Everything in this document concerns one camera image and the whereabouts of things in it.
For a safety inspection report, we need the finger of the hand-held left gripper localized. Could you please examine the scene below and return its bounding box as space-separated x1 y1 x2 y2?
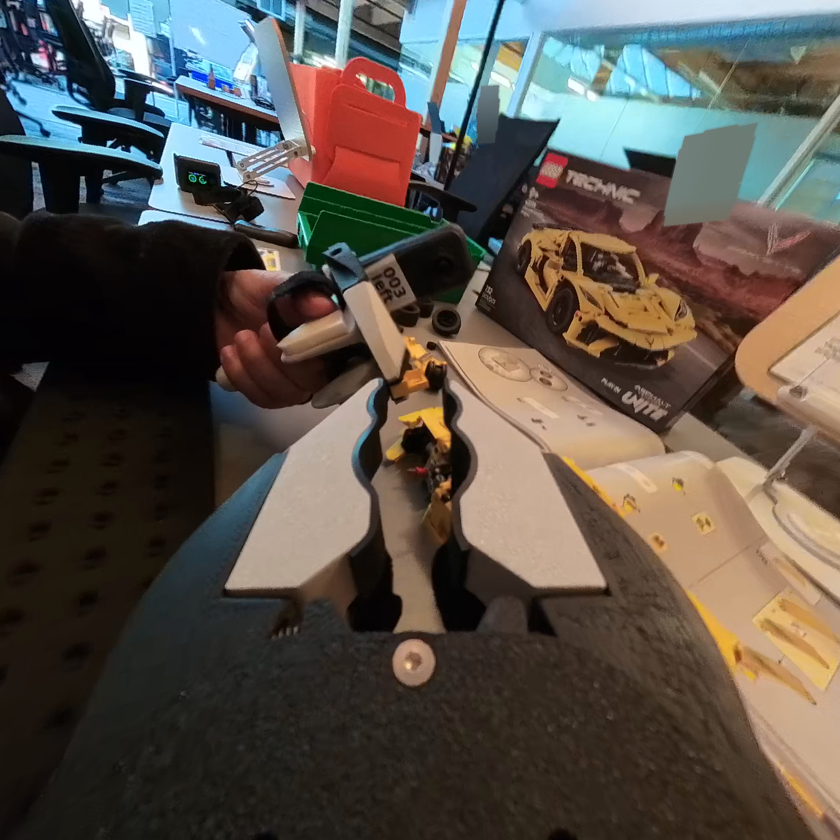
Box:
311 362 383 409
341 281 409 385

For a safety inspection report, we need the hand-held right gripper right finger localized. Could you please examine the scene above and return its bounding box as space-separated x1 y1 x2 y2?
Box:
433 379 609 618

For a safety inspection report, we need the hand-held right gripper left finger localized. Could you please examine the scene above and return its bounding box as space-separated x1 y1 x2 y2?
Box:
224 378 403 618

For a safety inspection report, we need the yellow black brick subassembly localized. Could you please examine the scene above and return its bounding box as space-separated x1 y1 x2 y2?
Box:
389 336 448 403

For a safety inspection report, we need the yellow toy brick car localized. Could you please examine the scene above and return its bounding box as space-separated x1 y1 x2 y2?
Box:
384 406 460 546

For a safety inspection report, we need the person's left forearm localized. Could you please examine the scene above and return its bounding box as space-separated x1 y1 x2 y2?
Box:
0 210 266 395

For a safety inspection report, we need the person's left hand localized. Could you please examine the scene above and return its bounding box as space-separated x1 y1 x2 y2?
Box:
215 268 342 409

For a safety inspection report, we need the green plastic bin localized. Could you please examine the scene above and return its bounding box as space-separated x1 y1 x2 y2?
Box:
297 182 488 290

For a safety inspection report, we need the grey instruction booklet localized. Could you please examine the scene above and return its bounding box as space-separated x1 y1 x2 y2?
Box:
436 340 667 475

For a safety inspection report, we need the red plastic bin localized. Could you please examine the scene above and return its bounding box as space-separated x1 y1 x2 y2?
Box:
287 57 424 208

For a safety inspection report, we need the white parts instruction booklet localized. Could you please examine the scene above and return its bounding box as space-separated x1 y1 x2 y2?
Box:
564 451 840 815

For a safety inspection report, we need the thin black pole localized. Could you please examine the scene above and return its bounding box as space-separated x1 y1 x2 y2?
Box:
457 0 508 155

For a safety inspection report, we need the dark perforated chair seat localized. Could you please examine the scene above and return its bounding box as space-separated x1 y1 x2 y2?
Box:
0 364 221 840

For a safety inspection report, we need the toy car set box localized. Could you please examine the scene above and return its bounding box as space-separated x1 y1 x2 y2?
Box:
474 150 840 434

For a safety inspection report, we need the black device green display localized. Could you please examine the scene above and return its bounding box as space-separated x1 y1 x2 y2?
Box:
172 154 223 195

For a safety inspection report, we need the grey panel on metal stand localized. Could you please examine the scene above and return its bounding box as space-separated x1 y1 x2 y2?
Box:
236 17 317 186

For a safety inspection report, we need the white stand base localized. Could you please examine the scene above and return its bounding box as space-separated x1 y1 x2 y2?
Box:
718 456 840 572

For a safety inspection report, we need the wooden sheet holder board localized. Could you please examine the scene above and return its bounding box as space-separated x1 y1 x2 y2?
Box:
735 259 840 427

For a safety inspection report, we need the black tool handle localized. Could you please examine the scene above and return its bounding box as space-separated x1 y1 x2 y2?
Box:
233 220 300 249

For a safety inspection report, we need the black cable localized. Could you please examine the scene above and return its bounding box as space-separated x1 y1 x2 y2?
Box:
213 184 265 223

